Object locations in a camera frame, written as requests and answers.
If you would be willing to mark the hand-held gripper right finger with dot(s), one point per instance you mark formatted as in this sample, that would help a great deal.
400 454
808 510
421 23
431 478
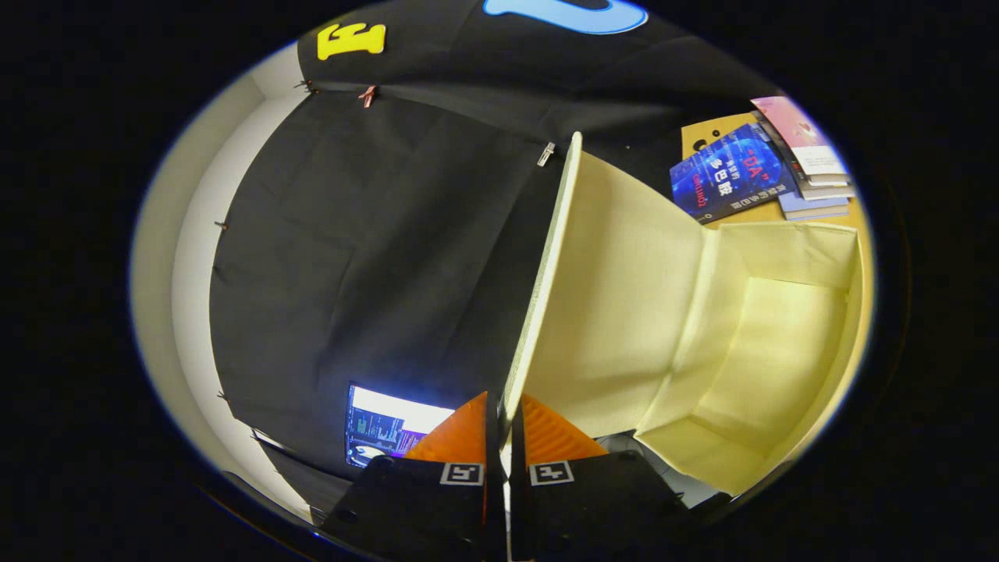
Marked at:
517 499

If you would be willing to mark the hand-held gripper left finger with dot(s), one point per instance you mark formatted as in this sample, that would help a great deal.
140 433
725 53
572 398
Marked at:
493 499

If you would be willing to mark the cream fabric storage box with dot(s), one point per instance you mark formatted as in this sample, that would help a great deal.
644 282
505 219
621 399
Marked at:
624 297

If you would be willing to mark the computer monitor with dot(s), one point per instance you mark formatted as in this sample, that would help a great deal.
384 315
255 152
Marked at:
390 429

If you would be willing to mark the black backdrop cloth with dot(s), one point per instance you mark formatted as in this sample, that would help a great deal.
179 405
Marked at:
351 234

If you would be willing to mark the silver clip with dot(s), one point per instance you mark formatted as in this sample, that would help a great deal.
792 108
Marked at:
545 154

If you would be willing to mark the pale blue book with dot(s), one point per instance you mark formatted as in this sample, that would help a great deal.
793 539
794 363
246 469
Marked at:
812 209

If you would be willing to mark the pink clip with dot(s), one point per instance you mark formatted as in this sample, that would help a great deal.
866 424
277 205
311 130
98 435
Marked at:
367 96

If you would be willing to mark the pink book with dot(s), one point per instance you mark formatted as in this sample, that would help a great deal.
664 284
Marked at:
796 129

